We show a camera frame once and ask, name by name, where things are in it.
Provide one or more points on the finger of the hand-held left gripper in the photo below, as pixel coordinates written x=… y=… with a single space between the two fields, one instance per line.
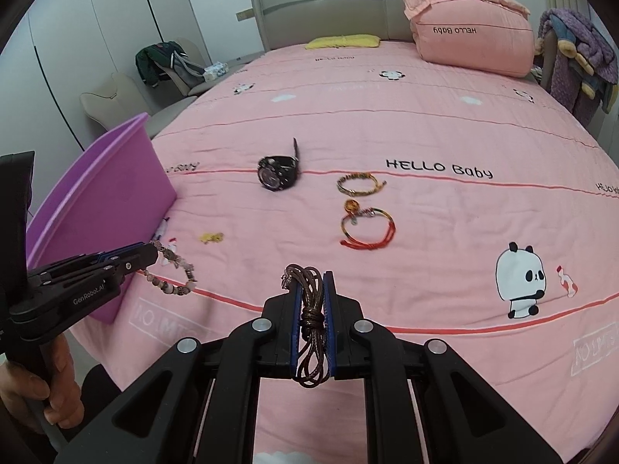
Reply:
x=87 y=261
x=130 y=266

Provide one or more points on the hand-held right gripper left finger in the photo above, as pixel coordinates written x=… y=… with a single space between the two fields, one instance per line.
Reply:
x=296 y=328

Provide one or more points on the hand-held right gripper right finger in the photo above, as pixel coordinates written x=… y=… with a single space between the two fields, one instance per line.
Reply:
x=330 y=328

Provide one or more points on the purple plastic bin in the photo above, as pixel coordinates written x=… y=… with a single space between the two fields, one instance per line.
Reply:
x=111 y=193

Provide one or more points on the person's left hand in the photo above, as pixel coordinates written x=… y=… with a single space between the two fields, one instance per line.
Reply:
x=65 y=386

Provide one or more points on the small yellow charm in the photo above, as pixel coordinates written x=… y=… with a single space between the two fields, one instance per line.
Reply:
x=211 y=238

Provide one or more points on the black wristwatch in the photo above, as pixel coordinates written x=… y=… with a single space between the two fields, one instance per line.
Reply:
x=275 y=171

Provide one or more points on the beige chair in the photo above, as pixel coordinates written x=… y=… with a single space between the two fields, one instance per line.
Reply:
x=116 y=99
x=227 y=65

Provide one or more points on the dark green jacket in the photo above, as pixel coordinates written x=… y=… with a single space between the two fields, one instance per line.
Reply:
x=154 y=63

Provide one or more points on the tissue pack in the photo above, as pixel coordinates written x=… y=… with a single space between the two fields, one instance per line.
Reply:
x=215 y=71

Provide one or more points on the white wardrobe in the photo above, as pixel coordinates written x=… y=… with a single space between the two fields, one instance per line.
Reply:
x=72 y=48

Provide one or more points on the pink printed bedspread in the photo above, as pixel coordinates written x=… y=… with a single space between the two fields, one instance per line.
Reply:
x=435 y=130

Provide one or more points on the yellow cloth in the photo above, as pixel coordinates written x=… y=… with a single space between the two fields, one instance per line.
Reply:
x=343 y=42

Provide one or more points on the beige headboard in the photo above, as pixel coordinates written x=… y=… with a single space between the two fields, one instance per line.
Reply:
x=329 y=5

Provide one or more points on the pink pillow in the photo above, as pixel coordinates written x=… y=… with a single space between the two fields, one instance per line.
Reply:
x=474 y=34

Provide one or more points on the purple blanket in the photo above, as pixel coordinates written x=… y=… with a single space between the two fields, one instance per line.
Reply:
x=566 y=77

